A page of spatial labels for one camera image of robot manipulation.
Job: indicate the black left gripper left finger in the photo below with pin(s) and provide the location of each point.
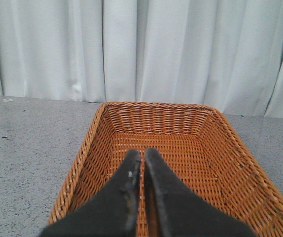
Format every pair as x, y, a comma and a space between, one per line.
111, 212

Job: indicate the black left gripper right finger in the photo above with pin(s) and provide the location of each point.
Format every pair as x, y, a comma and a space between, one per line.
173, 210

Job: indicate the brown wicker basket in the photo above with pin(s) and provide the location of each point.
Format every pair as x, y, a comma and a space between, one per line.
198, 144

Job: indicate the white curtain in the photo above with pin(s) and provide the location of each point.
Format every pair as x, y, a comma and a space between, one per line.
223, 53

